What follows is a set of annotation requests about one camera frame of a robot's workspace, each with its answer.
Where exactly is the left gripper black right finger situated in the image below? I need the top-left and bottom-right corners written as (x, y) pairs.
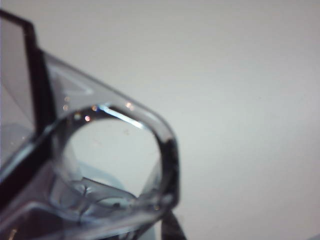
top-left (161, 209), bottom-right (189, 240)

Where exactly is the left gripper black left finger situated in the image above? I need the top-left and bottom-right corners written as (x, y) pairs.
top-left (0, 9), bottom-right (55, 201)

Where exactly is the clear grey faceted glass cup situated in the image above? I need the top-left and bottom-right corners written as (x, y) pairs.
top-left (0, 48), bottom-right (181, 240)

